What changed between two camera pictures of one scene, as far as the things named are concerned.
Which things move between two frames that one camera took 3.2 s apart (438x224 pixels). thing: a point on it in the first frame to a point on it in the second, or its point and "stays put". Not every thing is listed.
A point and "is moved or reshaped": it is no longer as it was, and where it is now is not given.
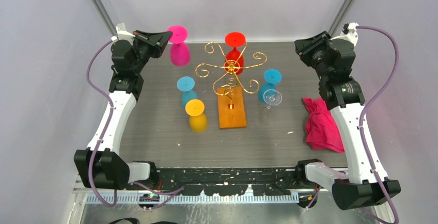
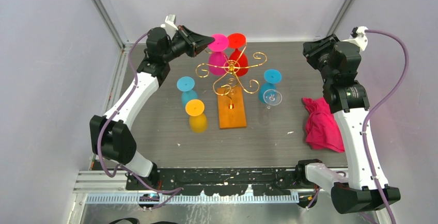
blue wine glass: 272,77 stays put
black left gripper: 153,40 to 196,43
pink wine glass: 180,52 is moved or reshaped
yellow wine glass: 194,108 stays put
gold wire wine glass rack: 231,102 stays put
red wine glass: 234,60 stays put
